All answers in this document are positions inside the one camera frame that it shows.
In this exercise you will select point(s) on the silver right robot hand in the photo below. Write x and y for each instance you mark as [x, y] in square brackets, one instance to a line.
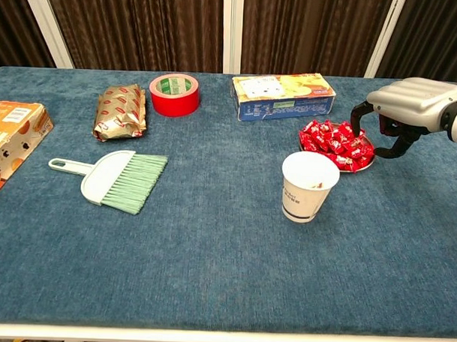
[415, 98]

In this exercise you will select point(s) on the plate of red candies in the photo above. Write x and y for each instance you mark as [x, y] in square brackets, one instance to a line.
[327, 138]

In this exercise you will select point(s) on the white paper cup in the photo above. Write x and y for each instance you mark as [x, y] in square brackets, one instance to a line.
[306, 203]

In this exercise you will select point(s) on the brown curtain panel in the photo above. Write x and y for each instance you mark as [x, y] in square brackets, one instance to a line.
[312, 31]
[136, 25]
[12, 21]
[436, 35]

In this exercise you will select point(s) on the round metal plate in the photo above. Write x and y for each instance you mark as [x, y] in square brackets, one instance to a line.
[360, 170]

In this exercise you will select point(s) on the blue yellow cracker box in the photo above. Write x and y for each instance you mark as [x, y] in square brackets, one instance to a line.
[283, 101]

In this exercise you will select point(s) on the red tape roll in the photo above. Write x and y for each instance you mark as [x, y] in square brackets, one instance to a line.
[174, 105]

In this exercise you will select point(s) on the blue felt tablecloth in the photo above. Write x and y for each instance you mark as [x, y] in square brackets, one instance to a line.
[210, 253]

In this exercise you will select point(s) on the brown patterned snack bag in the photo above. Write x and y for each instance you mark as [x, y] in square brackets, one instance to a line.
[119, 112]

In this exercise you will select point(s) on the white green hand brush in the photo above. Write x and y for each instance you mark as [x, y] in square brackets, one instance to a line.
[108, 174]

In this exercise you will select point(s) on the orange cardboard box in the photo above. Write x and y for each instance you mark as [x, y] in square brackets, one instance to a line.
[12, 141]

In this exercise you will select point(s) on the white partition post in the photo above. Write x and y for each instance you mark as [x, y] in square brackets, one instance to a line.
[46, 26]
[231, 28]
[385, 34]

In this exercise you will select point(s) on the white table frame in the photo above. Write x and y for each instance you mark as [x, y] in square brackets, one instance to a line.
[222, 337]

